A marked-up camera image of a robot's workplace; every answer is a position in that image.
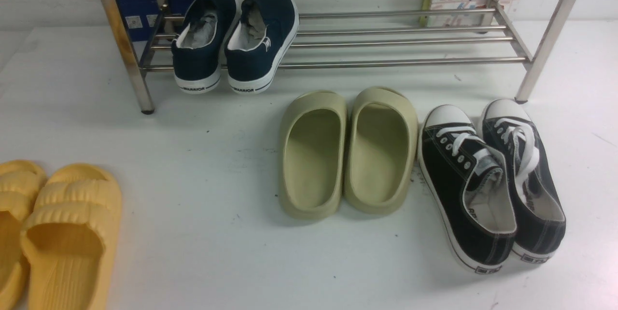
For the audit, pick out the blue cardboard box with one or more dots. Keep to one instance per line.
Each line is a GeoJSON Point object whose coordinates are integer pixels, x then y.
{"type": "Point", "coordinates": [140, 15]}

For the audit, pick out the left yellow ridged slipper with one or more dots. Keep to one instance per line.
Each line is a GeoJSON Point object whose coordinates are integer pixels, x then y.
{"type": "Point", "coordinates": [20, 183]}

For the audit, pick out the stainless steel shoe rack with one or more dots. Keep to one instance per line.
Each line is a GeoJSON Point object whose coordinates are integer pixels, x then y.
{"type": "Point", "coordinates": [494, 28]}

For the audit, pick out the black canvas sneaker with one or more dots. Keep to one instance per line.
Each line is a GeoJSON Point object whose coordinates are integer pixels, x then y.
{"type": "Point", "coordinates": [468, 180]}
{"type": "Point", "coordinates": [541, 223]}

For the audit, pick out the right olive foam slide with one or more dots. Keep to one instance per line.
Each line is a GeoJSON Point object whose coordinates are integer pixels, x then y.
{"type": "Point", "coordinates": [381, 151]}

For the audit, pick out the yellow ridged slipper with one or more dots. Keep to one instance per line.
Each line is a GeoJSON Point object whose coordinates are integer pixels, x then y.
{"type": "Point", "coordinates": [71, 237]}
{"type": "Point", "coordinates": [20, 183]}

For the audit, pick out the olive foam slide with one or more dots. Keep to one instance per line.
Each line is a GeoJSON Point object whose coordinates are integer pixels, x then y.
{"type": "Point", "coordinates": [381, 151]}
{"type": "Point", "coordinates": [312, 145]}

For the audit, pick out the left olive foam slide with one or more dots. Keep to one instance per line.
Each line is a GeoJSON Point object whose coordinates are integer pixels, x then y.
{"type": "Point", "coordinates": [312, 145]}

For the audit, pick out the right yellow ridged slipper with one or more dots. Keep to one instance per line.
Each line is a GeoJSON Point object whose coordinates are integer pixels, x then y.
{"type": "Point", "coordinates": [71, 237]}

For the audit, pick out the navy canvas shoe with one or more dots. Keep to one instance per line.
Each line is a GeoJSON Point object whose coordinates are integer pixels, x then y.
{"type": "Point", "coordinates": [196, 49]}
{"type": "Point", "coordinates": [258, 43]}

